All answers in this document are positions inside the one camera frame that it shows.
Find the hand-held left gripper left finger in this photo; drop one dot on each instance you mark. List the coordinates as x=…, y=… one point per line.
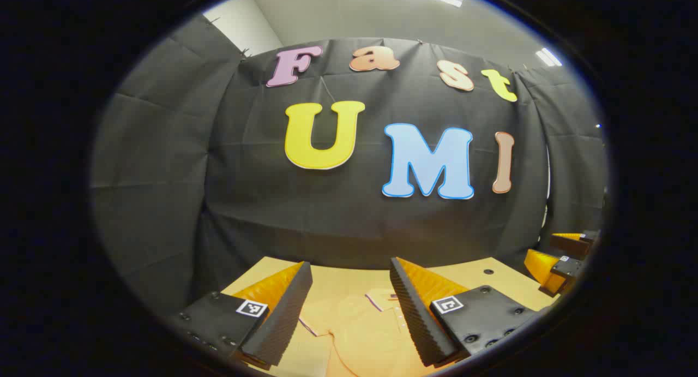
x=286, y=311

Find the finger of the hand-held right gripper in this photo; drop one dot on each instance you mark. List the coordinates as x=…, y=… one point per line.
x=567, y=268
x=570, y=245

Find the orange T-shirt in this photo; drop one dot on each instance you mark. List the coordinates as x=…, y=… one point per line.
x=360, y=328

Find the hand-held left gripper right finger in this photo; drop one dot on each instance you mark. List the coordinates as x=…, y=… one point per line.
x=411, y=317

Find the black backdrop cloth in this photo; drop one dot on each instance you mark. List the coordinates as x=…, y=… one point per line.
x=262, y=191

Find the ceiling light panel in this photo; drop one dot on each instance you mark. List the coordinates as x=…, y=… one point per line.
x=548, y=57

